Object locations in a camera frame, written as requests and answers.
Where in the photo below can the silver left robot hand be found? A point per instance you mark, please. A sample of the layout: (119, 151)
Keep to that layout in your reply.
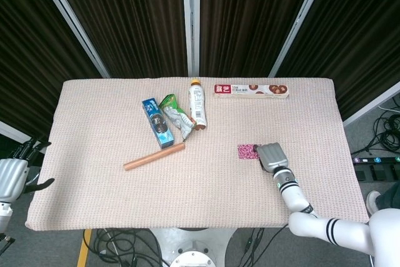
(12, 179)

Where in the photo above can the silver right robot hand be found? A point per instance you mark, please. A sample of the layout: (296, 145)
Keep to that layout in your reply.
(273, 156)

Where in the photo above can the pink patterned packet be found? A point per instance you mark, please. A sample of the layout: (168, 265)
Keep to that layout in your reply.
(245, 152)

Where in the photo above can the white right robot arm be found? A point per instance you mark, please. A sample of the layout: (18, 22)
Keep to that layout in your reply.
(293, 198)

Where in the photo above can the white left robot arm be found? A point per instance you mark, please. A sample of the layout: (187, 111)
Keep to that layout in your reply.
(3, 214)

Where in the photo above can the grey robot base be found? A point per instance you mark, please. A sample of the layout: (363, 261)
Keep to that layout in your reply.
(193, 248)

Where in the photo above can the long red white box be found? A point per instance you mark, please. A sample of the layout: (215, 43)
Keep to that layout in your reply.
(250, 90)

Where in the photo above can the white bottle yellow cap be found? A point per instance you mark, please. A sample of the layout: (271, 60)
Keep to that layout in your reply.
(197, 104)

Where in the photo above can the pink woven tablecloth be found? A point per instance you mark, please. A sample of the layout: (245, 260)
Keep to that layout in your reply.
(187, 192)

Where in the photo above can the yellow floor tape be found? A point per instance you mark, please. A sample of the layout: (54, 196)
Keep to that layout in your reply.
(84, 248)

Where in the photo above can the green silver snack bag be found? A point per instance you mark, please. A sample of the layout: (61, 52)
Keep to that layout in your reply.
(176, 117)

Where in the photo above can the grey shoe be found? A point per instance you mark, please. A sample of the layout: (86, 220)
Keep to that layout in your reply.
(372, 203)

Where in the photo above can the blue cookie box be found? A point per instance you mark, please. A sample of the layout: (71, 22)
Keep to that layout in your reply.
(157, 123)

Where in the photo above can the dark curtain panel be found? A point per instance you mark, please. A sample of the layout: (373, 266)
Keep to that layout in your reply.
(125, 23)
(359, 45)
(250, 23)
(31, 60)

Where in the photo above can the wooden rolling pin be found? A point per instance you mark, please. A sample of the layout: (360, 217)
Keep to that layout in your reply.
(153, 156)

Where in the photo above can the white frame post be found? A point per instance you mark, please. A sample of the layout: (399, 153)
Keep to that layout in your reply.
(297, 26)
(191, 29)
(72, 26)
(372, 107)
(12, 131)

